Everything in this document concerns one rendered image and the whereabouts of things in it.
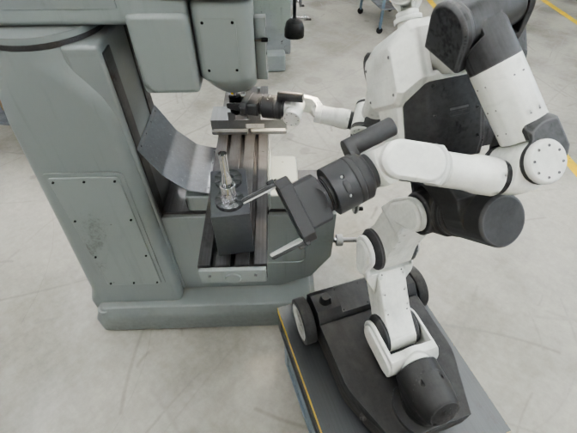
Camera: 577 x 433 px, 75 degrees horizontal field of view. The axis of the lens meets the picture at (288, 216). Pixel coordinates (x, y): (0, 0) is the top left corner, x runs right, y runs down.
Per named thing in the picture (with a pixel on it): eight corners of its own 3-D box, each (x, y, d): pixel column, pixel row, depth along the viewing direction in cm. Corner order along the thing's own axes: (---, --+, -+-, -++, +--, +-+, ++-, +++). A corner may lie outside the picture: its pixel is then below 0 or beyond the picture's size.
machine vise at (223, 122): (286, 116, 186) (286, 95, 178) (287, 134, 176) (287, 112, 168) (215, 117, 185) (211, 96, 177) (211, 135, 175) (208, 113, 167)
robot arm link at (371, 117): (385, 112, 141) (399, 72, 120) (380, 143, 137) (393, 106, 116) (355, 107, 143) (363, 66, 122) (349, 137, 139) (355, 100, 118)
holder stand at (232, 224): (250, 206, 143) (245, 164, 129) (254, 252, 128) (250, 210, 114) (217, 210, 142) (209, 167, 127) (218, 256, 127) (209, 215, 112)
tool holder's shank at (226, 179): (234, 184, 113) (230, 154, 105) (226, 189, 111) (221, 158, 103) (227, 179, 114) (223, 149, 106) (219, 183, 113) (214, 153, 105)
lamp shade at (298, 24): (307, 36, 138) (308, 18, 133) (293, 41, 135) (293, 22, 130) (295, 30, 142) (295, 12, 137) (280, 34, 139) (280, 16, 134)
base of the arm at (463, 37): (509, 51, 75) (477, 4, 77) (555, 5, 62) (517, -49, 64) (446, 85, 74) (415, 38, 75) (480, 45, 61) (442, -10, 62)
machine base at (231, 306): (308, 244, 257) (309, 224, 243) (315, 326, 216) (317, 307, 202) (130, 248, 255) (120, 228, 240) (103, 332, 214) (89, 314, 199)
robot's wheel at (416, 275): (422, 314, 177) (434, 290, 162) (413, 317, 176) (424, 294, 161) (400, 280, 190) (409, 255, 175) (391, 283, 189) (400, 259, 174)
